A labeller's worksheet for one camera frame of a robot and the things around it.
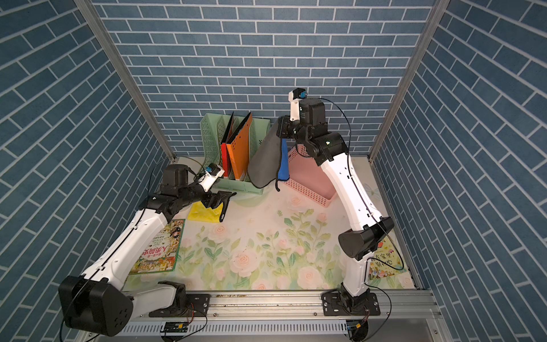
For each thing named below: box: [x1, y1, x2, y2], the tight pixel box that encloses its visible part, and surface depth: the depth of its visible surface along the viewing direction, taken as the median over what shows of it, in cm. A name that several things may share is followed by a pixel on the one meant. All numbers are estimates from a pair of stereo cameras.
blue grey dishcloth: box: [247, 119, 282, 192], surface depth 86 cm
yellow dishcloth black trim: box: [187, 200, 224, 224], surface depth 96 cm
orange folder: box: [225, 111, 253, 181], surface depth 91 cm
